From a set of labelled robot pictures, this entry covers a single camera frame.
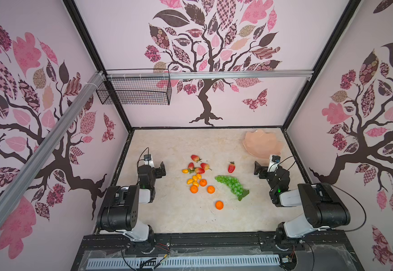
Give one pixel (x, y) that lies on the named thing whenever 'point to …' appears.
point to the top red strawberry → (195, 158)
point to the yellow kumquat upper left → (195, 178)
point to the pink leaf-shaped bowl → (261, 144)
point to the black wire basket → (137, 87)
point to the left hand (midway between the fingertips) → (155, 165)
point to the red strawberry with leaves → (191, 167)
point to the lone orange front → (219, 205)
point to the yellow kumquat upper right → (199, 176)
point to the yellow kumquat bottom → (195, 183)
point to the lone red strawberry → (231, 167)
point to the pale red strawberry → (199, 170)
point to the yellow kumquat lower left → (190, 181)
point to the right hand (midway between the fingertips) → (265, 160)
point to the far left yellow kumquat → (185, 171)
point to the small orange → (202, 182)
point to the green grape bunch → (235, 186)
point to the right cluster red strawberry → (205, 166)
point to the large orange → (193, 189)
